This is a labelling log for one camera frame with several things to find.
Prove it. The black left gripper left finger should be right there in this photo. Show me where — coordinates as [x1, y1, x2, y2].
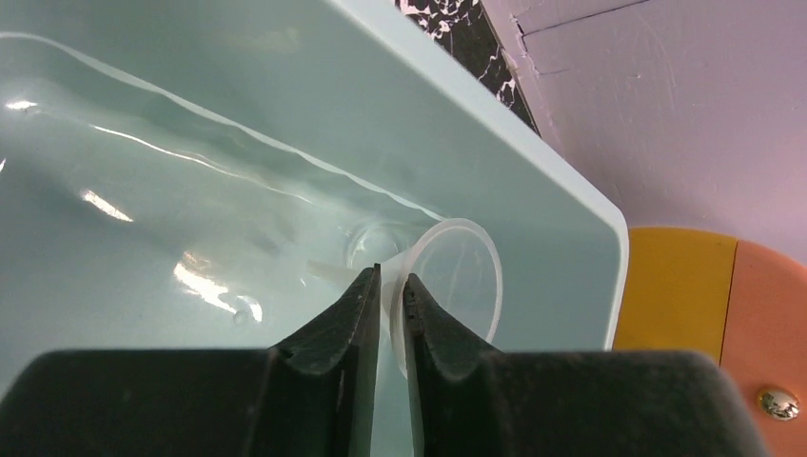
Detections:
[1, 266, 382, 456]

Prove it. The teal plastic bin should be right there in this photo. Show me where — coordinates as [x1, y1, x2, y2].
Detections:
[0, 0, 630, 457]

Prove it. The clear plastic funnel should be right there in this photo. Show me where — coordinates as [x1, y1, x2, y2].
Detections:
[302, 218, 502, 382]

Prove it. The round drawer cabinet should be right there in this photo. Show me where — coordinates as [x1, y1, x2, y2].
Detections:
[613, 227, 806, 456]

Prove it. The clear glass beaker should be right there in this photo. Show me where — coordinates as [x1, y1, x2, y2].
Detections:
[344, 221, 420, 269]

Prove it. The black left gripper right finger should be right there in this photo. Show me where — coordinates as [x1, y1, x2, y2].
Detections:
[403, 275, 769, 456]

